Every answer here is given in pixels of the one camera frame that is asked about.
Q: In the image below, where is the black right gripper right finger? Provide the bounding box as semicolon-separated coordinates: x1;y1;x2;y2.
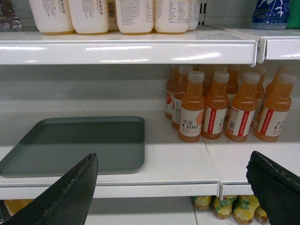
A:
246;150;300;225

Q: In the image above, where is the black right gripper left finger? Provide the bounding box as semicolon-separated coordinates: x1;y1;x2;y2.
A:
3;153;98;225

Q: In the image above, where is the grey rectangular serving tray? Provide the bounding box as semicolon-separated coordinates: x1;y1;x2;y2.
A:
0;116;145;178

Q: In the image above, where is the yellow green tea bottle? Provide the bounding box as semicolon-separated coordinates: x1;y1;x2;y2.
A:
232;195;259;225
211;195;237;220

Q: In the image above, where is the white middle shelf board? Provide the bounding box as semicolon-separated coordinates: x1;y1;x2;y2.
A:
0;106;300;199

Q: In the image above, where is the white shelf board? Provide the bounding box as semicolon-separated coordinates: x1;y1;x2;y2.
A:
0;26;257;65
0;106;300;199

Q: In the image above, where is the orange juice bottle barcode label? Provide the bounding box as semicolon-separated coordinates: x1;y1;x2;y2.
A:
224;72;261;143

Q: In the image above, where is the rightmost orange juice bottle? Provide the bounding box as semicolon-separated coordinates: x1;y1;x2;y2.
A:
254;73;297;142

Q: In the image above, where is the orange juice bottle red stripe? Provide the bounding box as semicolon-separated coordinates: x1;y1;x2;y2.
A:
201;71;229;140

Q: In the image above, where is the front orange juice bottle C100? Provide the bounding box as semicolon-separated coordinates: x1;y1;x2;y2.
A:
179;71;205;143

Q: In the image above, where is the second row orange juice bottle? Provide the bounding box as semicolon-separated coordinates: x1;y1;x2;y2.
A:
171;64;193;130

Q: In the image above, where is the back orange juice bottle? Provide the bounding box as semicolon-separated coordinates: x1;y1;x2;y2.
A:
165;64;179;120

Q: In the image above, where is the white upper shelf board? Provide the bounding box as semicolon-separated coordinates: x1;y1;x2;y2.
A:
0;26;257;65

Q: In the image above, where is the blue labelled water bottle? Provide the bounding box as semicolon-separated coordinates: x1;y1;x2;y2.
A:
250;0;292;30

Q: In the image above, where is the white milk drink bottle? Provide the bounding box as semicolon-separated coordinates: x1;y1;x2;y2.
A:
68;0;109;35
115;0;154;35
29;0;74;35
154;0;191;34

